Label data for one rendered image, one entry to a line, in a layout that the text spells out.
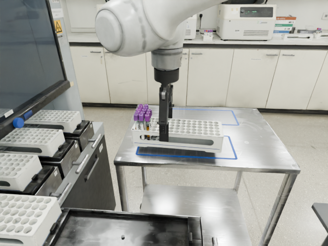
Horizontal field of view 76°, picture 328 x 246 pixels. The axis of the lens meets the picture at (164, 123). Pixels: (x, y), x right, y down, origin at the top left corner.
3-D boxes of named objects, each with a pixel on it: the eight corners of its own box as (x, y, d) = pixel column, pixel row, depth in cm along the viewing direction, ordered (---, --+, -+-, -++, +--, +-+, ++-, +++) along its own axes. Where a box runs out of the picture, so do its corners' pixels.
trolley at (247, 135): (126, 283, 110) (104, 160, 70) (140, 208, 150) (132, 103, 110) (256, 294, 106) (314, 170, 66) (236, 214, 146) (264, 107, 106)
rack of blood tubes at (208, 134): (132, 145, 72) (130, 130, 69) (139, 130, 80) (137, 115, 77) (221, 153, 68) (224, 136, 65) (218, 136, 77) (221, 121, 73)
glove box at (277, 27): (272, 30, 265) (273, 23, 262) (268, 29, 276) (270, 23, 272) (291, 30, 264) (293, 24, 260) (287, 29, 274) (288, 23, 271)
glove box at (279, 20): (275, 23, 262) (276, 14, 257) (271, 23, 272) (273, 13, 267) (295, 24, 259) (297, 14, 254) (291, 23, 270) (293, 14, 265)
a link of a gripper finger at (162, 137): (169, 121, 65) (168, 123, 64) (168, 140, 68) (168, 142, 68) (159, 121, 65) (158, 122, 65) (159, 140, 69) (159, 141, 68)
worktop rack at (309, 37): (283, 40, 243) (284, 34, 240) (281, 39, 252) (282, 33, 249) (312, 41, 238) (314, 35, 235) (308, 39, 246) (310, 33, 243)
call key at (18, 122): (14, 130, 59) (10, 120, 58) (21, 124, 62) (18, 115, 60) (18, 130, 59) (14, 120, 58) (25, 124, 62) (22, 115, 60)
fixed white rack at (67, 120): (4, 132, 88) (-2, 119, 85) (20, 121, 97) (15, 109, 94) (72, 135, 86) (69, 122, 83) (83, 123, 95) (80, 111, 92)
